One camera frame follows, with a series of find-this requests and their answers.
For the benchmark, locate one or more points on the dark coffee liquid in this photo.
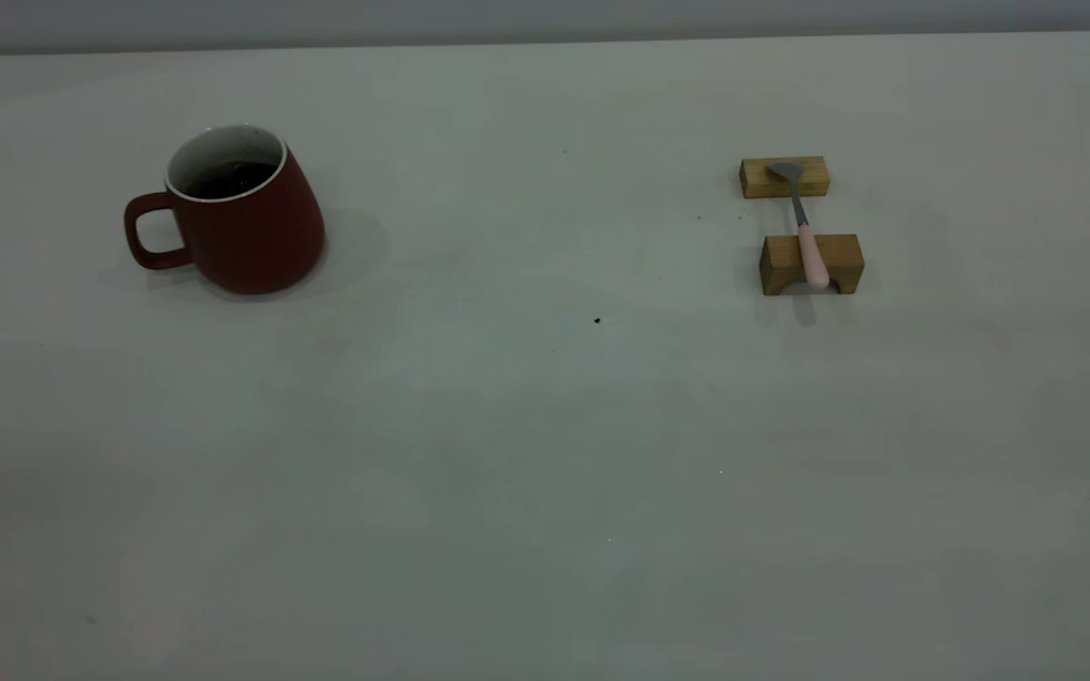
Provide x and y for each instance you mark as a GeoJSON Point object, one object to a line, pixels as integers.
{"type": "Point", "coordinates": [228, 180]}

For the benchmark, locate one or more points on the flat wooden block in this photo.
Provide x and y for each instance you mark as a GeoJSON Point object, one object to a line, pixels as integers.
{"type": "Point", "coordinates": [758, 180]}

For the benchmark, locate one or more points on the red ceramic mug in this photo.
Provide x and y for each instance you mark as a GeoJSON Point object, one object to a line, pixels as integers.
{"type": "Point", "coordinates": [256, 236]}

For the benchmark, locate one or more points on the arched wooden block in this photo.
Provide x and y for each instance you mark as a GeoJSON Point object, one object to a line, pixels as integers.
{"type": "Point", "coordinates": [843, 257]}

